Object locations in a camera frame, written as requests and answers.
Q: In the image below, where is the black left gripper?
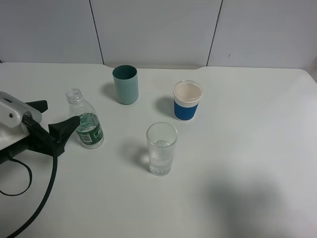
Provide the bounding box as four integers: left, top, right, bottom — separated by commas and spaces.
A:
0, 100, 80, 164

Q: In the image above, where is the clear bottle green label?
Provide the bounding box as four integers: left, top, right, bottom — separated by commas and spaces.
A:
66, 88, 105, 149

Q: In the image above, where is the teal green plastic cup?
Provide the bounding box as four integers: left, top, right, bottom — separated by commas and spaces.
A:
112, 65, 139, 105

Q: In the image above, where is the white cup blue sleeve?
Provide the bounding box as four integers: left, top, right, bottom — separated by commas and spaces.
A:
173, 80, 203, 121

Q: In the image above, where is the tall clear drinking glass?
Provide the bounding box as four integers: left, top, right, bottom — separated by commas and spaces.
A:
146, 122, 178, 176

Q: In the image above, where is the thick braided black cable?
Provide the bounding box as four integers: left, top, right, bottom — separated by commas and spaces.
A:
0, 116, 59, 238

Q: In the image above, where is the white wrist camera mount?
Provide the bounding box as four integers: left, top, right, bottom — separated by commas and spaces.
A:
0, 92, 42, 150

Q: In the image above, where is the thin black cable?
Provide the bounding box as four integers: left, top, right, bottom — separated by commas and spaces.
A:
0, 155, 33, 196

